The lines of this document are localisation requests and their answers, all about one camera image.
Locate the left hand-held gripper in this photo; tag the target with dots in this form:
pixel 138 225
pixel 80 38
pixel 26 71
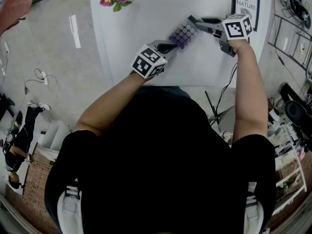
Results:
pixel 148 62

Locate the person's black shirt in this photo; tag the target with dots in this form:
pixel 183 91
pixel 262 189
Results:
pixel 158 167

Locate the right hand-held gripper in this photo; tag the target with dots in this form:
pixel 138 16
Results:
pixel 237 27

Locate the person's right forearm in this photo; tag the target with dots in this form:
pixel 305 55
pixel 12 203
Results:
pixel 248 94

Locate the black framed picture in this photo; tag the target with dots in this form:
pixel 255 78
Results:
pixel 246 4

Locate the folded round white table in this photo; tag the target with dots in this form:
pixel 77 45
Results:
pixel 225 116

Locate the black floor fan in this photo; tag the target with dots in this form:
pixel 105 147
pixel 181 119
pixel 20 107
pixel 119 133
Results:
pixel 296 111

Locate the purple-keyed calculator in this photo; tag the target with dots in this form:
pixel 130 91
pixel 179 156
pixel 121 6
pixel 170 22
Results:
pixel 182 33

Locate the white storage shelf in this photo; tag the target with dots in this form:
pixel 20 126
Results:
pixel 290 169

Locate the grey metal drying rack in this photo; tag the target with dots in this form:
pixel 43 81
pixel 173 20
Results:
pixel 292 45

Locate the person's left forearm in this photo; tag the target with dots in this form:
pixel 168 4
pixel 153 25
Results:
pixel 104 106

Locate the white power strip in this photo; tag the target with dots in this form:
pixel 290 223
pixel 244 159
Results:
pixel 45 77
pixel 6 47

